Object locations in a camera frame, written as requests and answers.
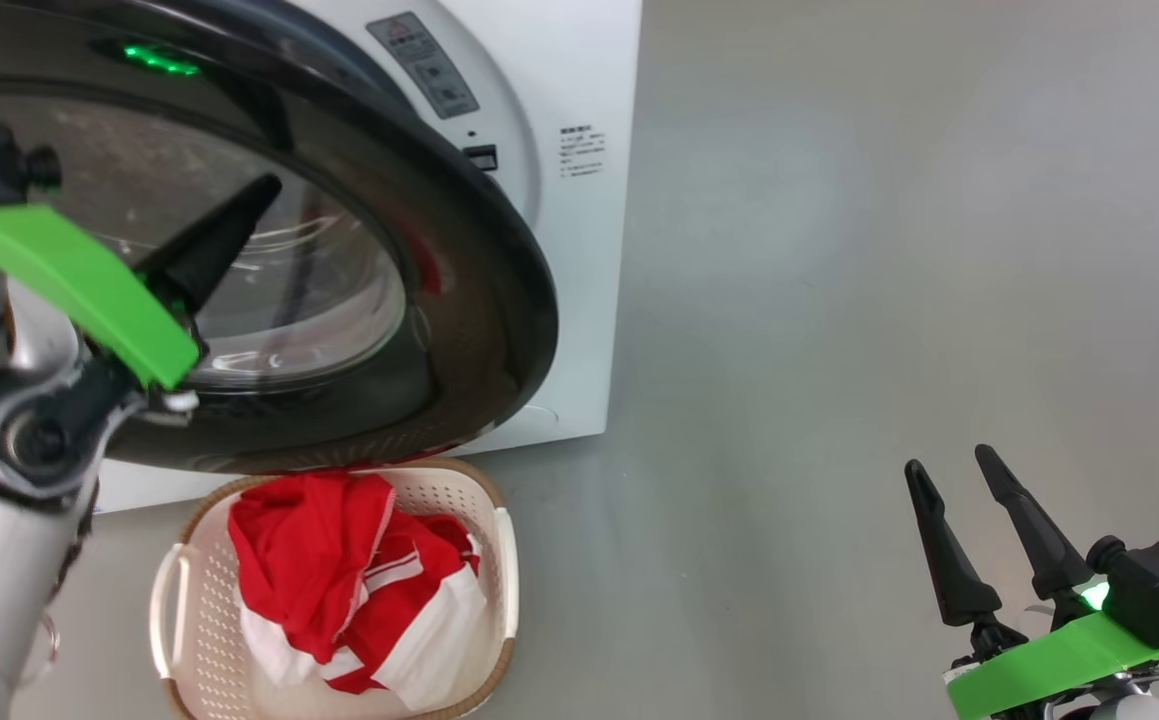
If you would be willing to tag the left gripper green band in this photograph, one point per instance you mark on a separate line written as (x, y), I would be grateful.
(69, 270)

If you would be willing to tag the white washing machine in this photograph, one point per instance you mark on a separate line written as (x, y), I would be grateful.
(579, 300)

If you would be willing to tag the red garment wide white panels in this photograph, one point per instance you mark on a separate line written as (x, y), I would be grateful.
(419, 620)

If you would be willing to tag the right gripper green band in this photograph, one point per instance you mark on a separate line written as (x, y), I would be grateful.
(1039, 665)

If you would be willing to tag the grey warning sticker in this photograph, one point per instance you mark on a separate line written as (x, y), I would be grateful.
(429, 70)

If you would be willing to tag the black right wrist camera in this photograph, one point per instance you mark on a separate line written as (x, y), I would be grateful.
(1154, 590)

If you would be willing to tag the dark washing machine door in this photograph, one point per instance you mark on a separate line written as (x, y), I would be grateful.
(479, 330)

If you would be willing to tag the cream perforated laundry basket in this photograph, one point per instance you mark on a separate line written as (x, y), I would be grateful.
(199, 600)

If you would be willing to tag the red garment thin white trim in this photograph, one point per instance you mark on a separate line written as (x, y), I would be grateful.
(299, 560)

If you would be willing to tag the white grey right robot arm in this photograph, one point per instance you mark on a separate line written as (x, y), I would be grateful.
(1134, 708)

